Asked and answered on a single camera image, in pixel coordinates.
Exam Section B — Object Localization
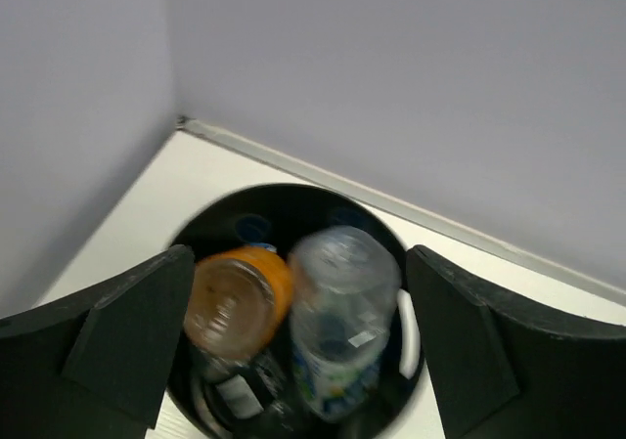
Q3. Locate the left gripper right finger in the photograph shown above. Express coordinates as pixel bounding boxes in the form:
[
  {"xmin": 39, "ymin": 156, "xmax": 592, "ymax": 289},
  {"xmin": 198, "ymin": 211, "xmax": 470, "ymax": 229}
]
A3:
[{"xmin": 406, "ymin": 245, "xmax": 625, "ymax": 438}]

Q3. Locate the clear bottle blue label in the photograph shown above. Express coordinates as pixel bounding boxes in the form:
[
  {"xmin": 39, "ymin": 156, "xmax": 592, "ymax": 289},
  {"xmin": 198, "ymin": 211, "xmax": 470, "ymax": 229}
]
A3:
[{"xmin": 234, "ymin": 214, "xmax": 277, "ymax": 253}]

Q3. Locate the clear bottle black label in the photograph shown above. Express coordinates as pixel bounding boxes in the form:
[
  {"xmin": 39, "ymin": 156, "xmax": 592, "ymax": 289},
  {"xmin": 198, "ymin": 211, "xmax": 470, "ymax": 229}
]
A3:
[{"xmin": 190, "ymin": 347, "xmax": 290, "ymax": 428}]

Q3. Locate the clear bottle white-green label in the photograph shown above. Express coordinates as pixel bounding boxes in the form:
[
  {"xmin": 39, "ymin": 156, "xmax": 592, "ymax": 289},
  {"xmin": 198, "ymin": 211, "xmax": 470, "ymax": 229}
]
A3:
[{"xmin": 288, "ymin": 226, "xmax": 402, "ymax": 422}]

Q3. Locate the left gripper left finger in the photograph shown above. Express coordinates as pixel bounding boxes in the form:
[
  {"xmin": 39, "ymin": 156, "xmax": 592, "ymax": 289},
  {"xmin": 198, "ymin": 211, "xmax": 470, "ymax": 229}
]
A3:
[{"xmin": 1, "ymin": 245, "xmax": 195, "ymax": 438}]

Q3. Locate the orange juice bottle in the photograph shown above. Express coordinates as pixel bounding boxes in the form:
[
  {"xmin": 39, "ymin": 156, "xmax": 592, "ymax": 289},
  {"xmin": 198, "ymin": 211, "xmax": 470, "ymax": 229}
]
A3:
[{"xmin": 183, "ymin": 245, "xmax": 293, "ymax": 362}]

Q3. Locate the black cylindrical bin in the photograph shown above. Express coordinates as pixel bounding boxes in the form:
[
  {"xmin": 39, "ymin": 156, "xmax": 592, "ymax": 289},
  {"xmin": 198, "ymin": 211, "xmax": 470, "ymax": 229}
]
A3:
[{"xmin": 167, "ymin": 183, "xmax": 425, "ymax": 438}]

